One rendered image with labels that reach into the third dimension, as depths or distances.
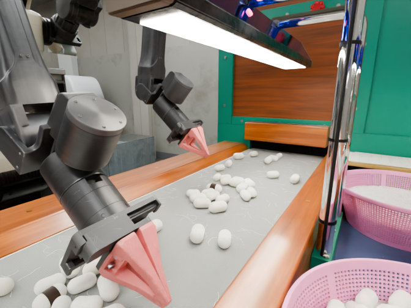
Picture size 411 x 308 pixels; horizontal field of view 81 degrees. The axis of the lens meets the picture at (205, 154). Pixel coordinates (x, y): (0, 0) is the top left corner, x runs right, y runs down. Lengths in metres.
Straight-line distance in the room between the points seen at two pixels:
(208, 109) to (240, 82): 2.17
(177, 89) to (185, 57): 2.81
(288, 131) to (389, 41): 0.39
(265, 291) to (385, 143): 0.75
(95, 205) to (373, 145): 0.86
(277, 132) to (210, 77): 2.34
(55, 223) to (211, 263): 0.27
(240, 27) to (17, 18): 0.26
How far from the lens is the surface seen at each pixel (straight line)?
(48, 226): 0.49
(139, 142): 3.39
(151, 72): 0.69
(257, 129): 0.96
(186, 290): 0.33
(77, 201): 0.29
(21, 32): 0.38
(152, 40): 0.70
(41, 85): 0.36
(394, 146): 0.96
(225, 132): 1.09
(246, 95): 1.05
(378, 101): 0.96
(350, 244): 0.59
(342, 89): 0.38
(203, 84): 3.25
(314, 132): 0.91
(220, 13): 0.31
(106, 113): 0.27
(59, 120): 0.29
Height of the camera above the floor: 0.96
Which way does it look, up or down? 14 degrees down
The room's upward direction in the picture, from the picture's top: straight up
